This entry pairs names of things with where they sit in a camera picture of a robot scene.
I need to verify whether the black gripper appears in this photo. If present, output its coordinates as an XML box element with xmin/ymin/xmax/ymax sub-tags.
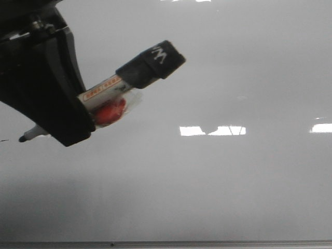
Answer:
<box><xmin>1</xmin><ymin>1</ymin><xmax>95</xmax><ymax>146</ymax></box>

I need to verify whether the white black whiteboard marker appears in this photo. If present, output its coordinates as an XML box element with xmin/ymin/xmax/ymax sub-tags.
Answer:
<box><xmin>18</xmin><ymin>40</ymin><xmax>187</xmax><ymax>143</ymax></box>

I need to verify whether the red magnet in clear wrap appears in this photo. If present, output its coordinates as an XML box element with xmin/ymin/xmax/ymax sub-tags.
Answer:
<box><xmin>92</xmin><ymin>90</ymin><xmax>143</xmax><ymax>129</ymax></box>

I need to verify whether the white whiteboard with aluminium frame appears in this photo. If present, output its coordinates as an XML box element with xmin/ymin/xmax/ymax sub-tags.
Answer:
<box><xmin>1</xmin><ymin>1</ymin><xmax>331</xmax><ymax>242</ymax></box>

